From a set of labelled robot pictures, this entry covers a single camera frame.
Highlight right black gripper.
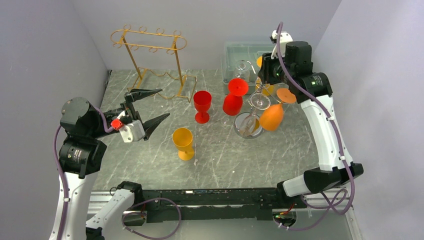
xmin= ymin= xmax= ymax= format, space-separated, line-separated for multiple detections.
xmin=258 ymin=50 xmax=295 ymax=85

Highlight yellow goblet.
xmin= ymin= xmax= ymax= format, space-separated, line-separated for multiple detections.
xmin=172 ymin=127 xmax=195 ymax=161
xmin=254 ymin=56 xmax=274 ymax=96

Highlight clear stemless glass front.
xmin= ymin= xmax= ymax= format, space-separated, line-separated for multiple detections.
xmin=233 ymin=60 xmax=252 ymax=82

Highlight silver wire glass rack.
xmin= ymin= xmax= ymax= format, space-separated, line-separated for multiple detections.
xmin=233 ymin=76 xmax=296 ymax=139

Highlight tall clear flute glass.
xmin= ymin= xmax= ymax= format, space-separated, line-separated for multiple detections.
xmin=239 ymin=91 xmax=271 ymax=137

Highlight red goblet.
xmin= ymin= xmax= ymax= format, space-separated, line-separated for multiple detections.
xmin=222 ymin=78 xmax=249 ymax=116
xmin=193 ymin=90 xmax=212 ymax=124

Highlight orange goblet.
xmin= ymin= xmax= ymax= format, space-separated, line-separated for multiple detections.
xmin=259 ymin=88 xmax=297 ymax=132

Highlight gold wire glass rack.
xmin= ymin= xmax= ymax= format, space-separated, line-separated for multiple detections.
xmin=109 ymin=24 xmax=198 ymax=103

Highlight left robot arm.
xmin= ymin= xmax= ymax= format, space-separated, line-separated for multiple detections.
xmin=50 ymin=88 xmax=167 ymax=240

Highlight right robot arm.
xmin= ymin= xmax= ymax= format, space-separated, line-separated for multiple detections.
xmin=258 ymin=41 xmax=364 ymax=208

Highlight clear plastic storage box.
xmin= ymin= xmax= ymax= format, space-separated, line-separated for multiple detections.
xmin=221 ymin=41 xmax=274 ymax=95

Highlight red goblet back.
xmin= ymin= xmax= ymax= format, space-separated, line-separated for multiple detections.
xmin=193 ymin=90 xmax=212 ymax=124

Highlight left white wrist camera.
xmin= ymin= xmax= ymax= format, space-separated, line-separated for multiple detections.
xmin=119 ymin=120 xmax=146 ymax=143

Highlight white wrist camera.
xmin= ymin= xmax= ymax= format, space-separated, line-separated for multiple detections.
xmin=119 ymin=120 xmax=146 ymax=143
xmin=270 ymin=30 xmax=293 ymax=60

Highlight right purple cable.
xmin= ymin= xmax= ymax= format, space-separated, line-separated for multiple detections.
xmin=272 ymin=21 xmax=356 ymax=232

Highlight purple cable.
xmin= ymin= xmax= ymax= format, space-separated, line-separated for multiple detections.
xmin=52 ymin=105 xmax=182 ymax=240
xmin=272 ymin=21 xmax=356 ymax=232

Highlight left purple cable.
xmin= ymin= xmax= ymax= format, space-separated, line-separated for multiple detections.
xmin=52 ymin=105 xmax=182 ymax=240

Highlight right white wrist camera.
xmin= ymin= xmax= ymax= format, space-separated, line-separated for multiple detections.
xmin=270 ymin=30 xmax=293 ymax=60

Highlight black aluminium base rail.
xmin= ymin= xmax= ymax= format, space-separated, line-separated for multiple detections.
xmin=60 ymin=187 xmax=354 ymax=223

